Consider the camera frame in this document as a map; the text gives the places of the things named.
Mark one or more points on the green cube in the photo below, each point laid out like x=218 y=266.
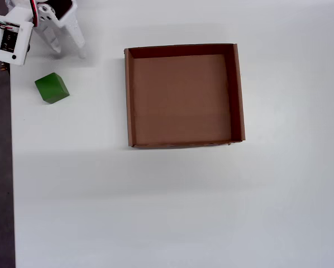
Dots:
x=52 y=88

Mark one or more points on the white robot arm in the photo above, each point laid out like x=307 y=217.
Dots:
x=10 y=2

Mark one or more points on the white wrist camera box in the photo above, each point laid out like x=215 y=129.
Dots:
x=19 y=42

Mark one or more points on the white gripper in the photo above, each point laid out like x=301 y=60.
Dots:
x=50 y=25

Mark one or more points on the brown cardboard box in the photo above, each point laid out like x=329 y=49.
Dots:
x=181 y=97

